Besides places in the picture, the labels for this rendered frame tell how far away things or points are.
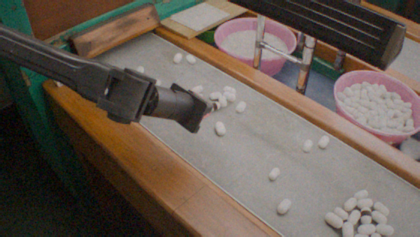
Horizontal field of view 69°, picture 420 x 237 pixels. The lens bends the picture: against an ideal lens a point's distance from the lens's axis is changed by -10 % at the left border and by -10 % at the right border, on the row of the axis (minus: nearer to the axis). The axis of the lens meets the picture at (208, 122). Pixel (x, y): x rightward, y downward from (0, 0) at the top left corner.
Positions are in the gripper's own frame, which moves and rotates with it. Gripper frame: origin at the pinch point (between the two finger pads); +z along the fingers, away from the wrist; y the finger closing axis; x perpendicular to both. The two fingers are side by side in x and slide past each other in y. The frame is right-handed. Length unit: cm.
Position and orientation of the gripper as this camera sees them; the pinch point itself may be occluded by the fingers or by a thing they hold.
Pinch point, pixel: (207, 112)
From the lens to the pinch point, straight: 75.0
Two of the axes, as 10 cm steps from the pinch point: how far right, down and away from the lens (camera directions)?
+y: -7.0, -4.9, 5.1
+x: -4.6, 8.7, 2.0
